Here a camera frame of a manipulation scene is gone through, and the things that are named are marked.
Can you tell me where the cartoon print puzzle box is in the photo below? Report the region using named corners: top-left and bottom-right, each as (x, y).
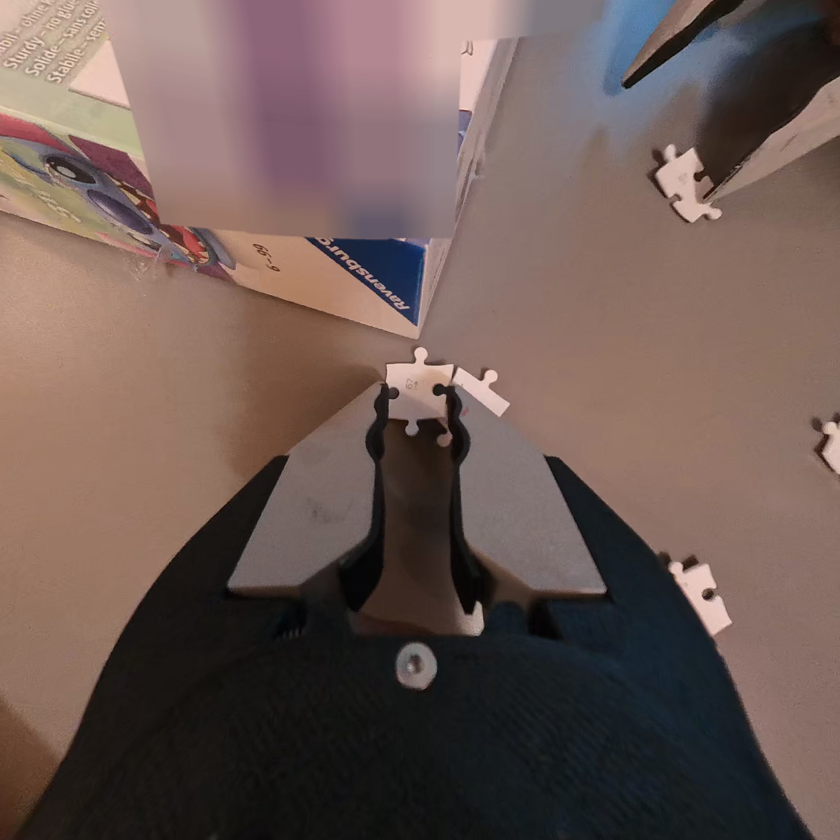
top-left (0, 0), bottom-right (521, 340)

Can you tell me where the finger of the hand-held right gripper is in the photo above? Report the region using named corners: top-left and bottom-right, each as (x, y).
top-left (701, 39), bottom-right (840, 204)
top-left (620, 0), bottom-right (756, 90)

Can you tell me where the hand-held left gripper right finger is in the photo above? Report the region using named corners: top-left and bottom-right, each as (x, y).
top-left (441, 384), bottom-right (608, 616)

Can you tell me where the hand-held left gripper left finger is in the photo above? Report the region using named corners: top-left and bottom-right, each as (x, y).
top-left (227, 381), bottom-right (395, 611)

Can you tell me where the white puzzle piece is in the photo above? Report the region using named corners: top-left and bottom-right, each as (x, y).
top-left (386, 346), bottom-right (455, 448)
top-left (653, 144), bottom-right (723, 224)
top-left (453, 369), bottom-right (511, 418)
top-left (666, 556), bottom-right (733, 637)
top-left (814, 416), bottom-right (840, 475)

